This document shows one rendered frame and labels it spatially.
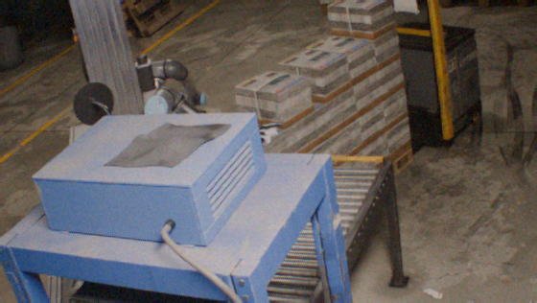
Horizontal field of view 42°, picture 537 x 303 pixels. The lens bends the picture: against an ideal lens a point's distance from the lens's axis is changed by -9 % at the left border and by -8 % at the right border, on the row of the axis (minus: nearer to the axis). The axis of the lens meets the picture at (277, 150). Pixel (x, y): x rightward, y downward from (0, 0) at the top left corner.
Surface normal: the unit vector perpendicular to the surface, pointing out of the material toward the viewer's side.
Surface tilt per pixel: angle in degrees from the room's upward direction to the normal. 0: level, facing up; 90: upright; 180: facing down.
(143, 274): 90
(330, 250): 90
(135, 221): 90
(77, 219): 90
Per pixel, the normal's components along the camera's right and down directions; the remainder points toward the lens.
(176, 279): -0.36, 0.46
